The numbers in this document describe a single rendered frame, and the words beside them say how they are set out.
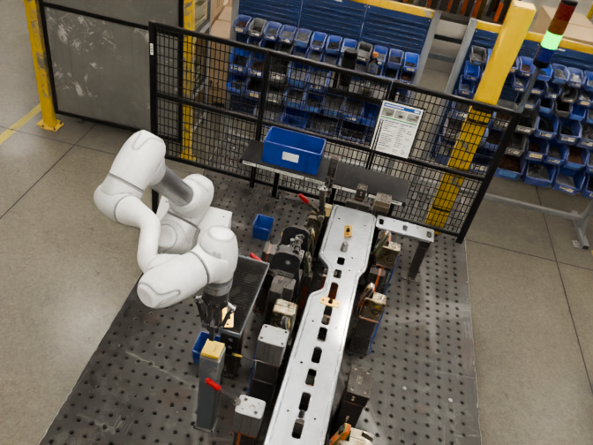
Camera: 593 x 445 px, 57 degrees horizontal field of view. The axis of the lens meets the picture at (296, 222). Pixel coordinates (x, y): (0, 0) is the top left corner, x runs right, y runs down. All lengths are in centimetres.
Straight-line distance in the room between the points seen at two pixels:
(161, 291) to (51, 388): 188
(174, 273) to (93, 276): 230
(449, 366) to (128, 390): 138
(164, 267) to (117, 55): 323
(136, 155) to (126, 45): 259
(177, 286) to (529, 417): 260
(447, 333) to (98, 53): 325
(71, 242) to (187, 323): 164
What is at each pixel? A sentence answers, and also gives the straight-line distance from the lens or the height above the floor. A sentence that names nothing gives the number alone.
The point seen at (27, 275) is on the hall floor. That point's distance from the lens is 378.
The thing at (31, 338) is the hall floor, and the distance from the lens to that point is 344.
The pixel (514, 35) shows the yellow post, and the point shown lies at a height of 188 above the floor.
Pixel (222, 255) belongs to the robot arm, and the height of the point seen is 162.
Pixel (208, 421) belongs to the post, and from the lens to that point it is 215.
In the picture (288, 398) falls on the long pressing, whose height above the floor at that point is 100.
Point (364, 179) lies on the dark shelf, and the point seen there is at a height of 103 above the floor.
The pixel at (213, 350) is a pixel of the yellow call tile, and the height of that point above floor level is 116.
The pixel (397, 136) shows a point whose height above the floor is 127.
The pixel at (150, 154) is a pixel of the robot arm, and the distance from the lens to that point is 191.
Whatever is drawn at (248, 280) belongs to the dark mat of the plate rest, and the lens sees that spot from 205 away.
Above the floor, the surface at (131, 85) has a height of 56.
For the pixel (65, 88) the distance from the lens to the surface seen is 489.
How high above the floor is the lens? 263
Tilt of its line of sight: 39 degrees down
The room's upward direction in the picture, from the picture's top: 11 degrees clockwise
